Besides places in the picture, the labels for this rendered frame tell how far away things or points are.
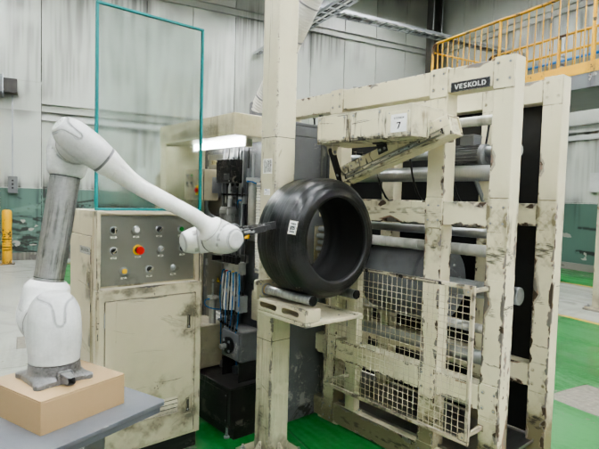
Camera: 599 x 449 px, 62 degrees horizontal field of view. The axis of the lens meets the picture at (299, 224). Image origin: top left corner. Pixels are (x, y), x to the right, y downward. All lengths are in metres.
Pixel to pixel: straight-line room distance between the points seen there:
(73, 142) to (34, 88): 9.48
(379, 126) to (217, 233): 0.99
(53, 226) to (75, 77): 9.56
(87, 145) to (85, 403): 0.81
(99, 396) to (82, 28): 10.29
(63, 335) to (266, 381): 1.24
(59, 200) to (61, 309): 0.40
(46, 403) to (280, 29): 1.89
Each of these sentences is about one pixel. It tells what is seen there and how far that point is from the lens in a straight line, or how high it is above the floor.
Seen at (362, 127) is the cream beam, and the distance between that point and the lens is 2.45.
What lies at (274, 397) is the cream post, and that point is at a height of 0.32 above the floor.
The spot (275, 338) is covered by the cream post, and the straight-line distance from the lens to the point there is 2.61.
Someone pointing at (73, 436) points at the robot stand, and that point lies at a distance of 1.69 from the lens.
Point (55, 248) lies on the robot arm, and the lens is 1.93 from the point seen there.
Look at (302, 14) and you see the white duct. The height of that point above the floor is 2.36.
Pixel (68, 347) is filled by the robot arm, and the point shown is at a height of 0.86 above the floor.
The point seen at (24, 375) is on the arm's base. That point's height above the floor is 0.77.
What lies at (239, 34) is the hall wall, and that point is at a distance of 12.49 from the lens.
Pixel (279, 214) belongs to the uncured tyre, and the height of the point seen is 1.28.
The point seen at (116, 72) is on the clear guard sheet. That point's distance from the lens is 2.57.
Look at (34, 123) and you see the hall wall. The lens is 11.15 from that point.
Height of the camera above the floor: 1.35
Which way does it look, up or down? 3 degrees down
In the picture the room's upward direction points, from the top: 2 degrees clockwise
